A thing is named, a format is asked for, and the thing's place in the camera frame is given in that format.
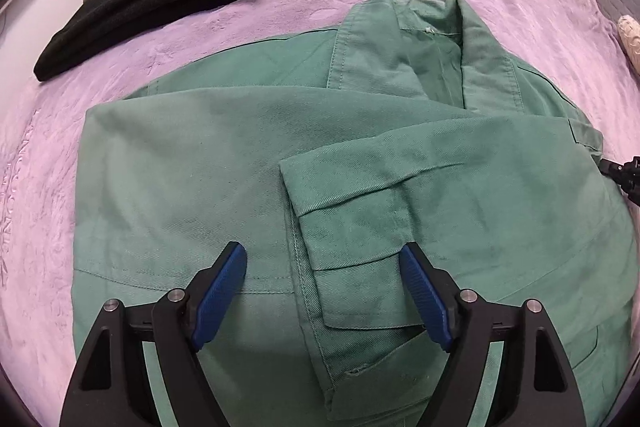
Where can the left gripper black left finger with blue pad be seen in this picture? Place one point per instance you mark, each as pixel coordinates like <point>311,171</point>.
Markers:
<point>110,385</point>

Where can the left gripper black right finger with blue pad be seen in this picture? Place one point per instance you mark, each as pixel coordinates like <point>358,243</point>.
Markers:
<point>535,385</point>

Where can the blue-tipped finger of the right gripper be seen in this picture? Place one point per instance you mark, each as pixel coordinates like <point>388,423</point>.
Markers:
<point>626,176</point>

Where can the green work shirt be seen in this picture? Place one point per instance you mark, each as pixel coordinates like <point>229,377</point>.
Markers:
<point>323,153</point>

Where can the cream textured pillow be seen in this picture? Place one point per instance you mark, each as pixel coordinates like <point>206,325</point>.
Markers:
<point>629,32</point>

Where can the purple embossed bed blanket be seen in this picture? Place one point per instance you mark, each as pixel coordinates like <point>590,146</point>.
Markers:
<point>568,40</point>

